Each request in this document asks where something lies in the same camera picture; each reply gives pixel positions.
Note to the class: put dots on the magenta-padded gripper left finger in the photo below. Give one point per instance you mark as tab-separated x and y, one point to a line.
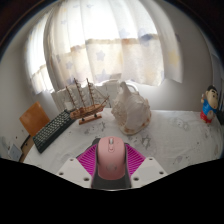
71	168

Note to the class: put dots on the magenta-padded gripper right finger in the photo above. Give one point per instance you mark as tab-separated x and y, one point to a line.
150	168

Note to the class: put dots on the pink computer mouse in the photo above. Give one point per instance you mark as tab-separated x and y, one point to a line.
111	160

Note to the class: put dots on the white cartoon-print mouse pad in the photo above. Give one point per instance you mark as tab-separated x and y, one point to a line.
180	133

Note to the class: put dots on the black keyboard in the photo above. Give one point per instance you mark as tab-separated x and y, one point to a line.
51	131

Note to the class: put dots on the wooden model sailing ship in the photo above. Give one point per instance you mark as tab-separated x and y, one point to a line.
88	111

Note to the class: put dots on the large white conch shell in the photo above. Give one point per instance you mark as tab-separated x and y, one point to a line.
131	111

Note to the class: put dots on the cartoon boy clock figurine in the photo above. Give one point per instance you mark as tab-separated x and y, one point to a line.
208	106

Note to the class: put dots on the white star-print curtain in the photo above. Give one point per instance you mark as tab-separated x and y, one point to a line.
110	40

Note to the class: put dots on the white wall socket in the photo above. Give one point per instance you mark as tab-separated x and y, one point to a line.
15	152

